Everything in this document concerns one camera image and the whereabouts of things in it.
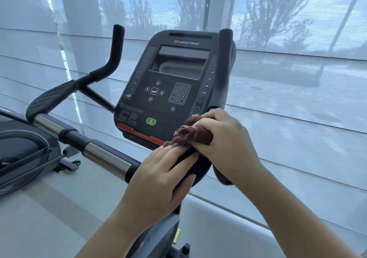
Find person's left hand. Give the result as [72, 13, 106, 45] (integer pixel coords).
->
[119, 144, 200, 232]

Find person's right hand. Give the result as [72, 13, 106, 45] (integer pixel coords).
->
[190, 108, 263, 187]

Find brown cleaning cloth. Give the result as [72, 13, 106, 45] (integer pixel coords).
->
[163, 116, 233, 186]

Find black exercise bike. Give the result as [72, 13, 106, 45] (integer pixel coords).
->
[26, 24, 237, 258]

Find person's right forearm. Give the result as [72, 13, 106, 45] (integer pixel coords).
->
[242, 166, 359, 258]

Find translucent window blind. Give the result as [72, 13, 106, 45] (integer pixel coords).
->
[0, 0, 367, 238]

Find black elliptical machine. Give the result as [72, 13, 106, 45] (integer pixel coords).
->
[0, 107, 81, 198]

